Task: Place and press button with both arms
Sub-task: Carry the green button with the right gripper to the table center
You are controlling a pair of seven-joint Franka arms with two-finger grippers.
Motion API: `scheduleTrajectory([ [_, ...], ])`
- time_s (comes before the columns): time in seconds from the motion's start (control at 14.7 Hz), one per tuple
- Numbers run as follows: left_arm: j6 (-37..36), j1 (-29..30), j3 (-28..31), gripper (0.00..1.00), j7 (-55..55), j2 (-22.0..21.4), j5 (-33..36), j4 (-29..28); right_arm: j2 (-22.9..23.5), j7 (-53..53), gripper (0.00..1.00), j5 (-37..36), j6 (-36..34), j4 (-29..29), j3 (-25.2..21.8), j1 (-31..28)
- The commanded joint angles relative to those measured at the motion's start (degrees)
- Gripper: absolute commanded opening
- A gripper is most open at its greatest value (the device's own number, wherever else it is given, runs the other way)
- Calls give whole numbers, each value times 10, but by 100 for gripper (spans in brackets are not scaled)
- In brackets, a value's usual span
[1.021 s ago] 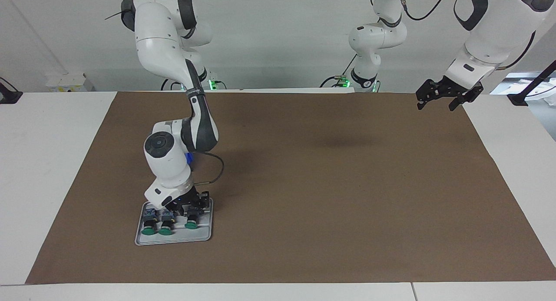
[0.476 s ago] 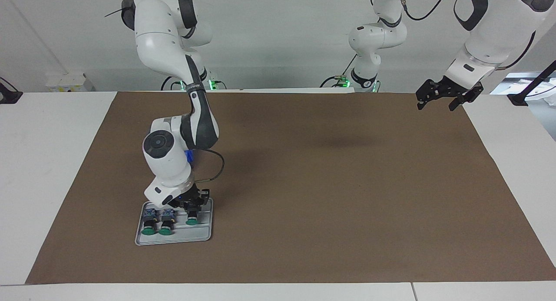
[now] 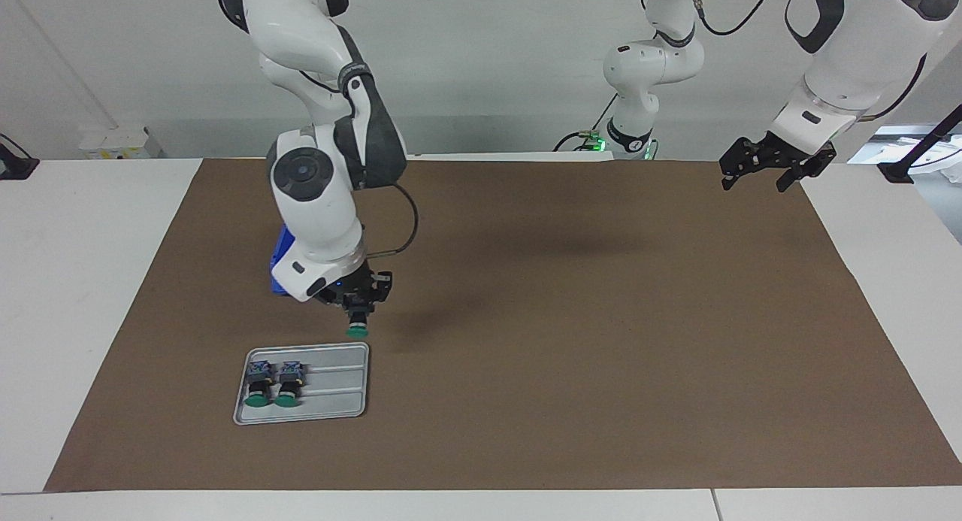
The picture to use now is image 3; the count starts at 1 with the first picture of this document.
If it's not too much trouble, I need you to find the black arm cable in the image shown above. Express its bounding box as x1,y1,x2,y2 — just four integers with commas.
639,0,929,123
297,66,419,255

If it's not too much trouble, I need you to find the blue plastic storage bin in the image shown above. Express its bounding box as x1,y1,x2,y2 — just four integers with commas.
269,224,299,298

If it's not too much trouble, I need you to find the silver metal tray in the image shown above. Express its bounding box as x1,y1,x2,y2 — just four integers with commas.
232,342,371,426

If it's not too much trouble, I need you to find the black base cable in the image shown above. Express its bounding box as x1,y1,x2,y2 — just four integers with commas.
555,92,621,152

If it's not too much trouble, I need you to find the white yellow box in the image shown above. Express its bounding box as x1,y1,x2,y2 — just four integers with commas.
79,126,162,159

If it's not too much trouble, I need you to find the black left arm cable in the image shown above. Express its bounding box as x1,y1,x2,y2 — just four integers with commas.
639,0,929,123

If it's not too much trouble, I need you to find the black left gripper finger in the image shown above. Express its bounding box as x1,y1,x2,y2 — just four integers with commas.
776,147,836,192
720,139,767,191

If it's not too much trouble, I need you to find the brown table mat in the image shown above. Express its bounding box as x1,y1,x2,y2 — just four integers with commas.
44,158,962,493

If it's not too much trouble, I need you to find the black mount stand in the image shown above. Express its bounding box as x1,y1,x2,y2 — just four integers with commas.
878,104,962,185

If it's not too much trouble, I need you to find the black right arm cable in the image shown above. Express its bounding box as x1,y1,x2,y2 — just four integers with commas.
297,66,419,255

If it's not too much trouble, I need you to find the black clamp mount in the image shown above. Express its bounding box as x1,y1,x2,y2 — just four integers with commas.
0,134,40,180

